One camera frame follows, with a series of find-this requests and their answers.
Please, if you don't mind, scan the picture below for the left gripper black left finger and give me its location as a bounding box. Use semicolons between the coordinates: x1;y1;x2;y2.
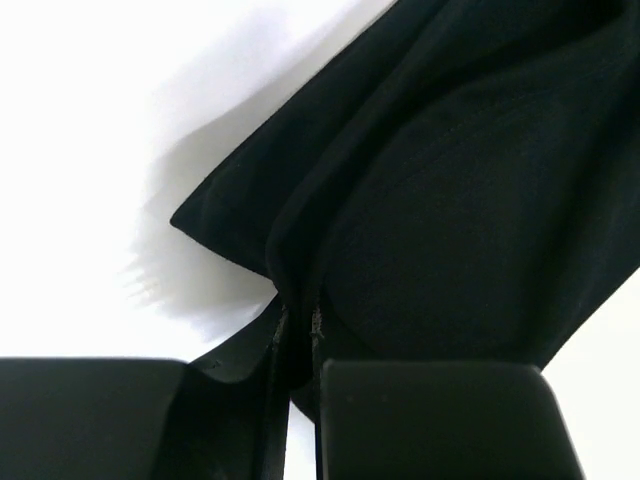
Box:
0;304;291;480

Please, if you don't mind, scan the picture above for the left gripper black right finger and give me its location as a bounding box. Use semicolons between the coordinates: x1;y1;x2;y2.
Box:
310;304;589;480

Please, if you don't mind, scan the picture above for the black skirt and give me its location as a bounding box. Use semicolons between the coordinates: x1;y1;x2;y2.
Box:
169;0;640;421

